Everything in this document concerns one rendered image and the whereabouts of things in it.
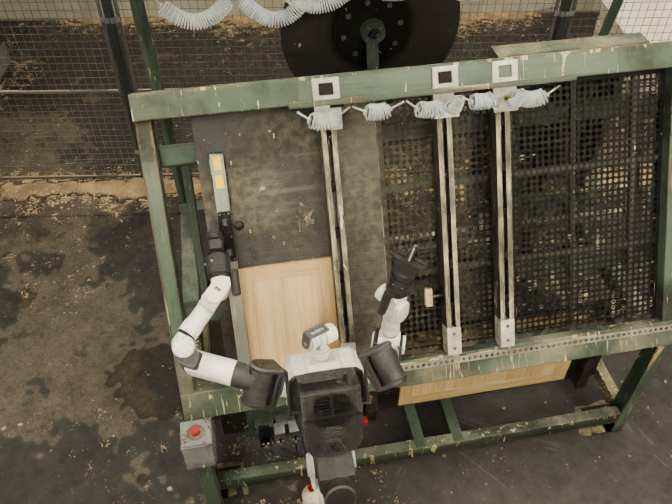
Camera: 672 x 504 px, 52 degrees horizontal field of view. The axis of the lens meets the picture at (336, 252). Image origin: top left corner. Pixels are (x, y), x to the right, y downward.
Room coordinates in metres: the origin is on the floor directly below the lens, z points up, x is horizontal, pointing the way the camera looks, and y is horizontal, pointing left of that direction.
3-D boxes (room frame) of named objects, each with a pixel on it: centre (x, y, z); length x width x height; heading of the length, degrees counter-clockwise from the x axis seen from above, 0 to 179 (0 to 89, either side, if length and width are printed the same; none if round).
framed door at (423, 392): (1.97, -0.76, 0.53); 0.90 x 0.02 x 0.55; 100
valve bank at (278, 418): (1.49, 0.12, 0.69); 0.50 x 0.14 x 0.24; 100
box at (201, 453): (1.34, 0.54, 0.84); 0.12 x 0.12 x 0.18; 10
